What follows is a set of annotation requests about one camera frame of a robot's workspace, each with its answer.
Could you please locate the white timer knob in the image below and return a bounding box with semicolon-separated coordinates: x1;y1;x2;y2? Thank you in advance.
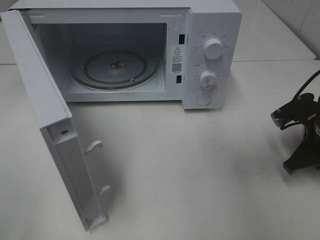
199;70;218;89

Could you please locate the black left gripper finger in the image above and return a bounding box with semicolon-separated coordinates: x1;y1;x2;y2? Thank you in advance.
283;149;320;175

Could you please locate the white upper power knob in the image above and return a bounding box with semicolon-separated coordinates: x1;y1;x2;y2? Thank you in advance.
203;36;224;60

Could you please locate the white microwave door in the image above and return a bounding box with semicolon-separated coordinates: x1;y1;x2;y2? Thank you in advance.
1;10;106;231

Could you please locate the glass microwave turntable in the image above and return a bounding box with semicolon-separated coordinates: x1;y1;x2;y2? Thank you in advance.
69;42;164;90

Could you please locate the white warning label sticker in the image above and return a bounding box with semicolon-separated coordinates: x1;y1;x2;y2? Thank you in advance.
169;44;186;74

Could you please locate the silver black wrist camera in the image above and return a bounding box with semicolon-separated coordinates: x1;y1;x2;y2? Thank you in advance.
271;93;317;128

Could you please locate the round door release button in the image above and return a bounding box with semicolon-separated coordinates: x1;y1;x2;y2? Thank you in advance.
196;94;212;106

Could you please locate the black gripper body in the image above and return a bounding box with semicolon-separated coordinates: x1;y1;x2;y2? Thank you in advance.
301;110;320;155

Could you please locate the black camera cable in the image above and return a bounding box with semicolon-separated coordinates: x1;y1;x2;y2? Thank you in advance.
279;69;320;131

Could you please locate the white microwave oven body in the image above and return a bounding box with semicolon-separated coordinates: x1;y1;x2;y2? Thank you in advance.
5;0;242;110

